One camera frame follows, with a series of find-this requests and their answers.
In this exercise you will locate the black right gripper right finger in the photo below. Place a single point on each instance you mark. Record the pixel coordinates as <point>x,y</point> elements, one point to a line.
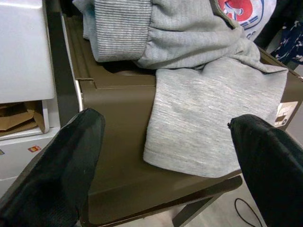
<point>272,170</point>

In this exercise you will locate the grey ribbed-cuff sweatshirt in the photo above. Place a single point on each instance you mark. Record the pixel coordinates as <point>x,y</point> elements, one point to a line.
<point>189,94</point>

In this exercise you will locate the white shirt with red print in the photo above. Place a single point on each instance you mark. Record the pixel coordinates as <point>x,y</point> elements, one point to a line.
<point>246,16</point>

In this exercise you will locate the brown cardboard piece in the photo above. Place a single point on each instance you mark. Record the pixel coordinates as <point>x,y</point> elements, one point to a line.
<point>16,119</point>

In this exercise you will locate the brown plastic storage drawer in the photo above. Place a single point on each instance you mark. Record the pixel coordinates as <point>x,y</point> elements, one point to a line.
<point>123,113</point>

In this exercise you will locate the white label sticker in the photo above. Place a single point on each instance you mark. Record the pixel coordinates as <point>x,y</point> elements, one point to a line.
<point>286,113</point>

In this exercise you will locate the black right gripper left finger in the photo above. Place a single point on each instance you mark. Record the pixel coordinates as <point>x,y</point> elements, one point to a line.
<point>54,170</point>

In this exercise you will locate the dark floral cloth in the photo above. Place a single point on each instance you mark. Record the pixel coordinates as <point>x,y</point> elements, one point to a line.
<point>290,45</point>

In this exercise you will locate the white carton with stickers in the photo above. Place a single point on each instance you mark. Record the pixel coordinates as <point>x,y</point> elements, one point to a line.
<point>19,151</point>

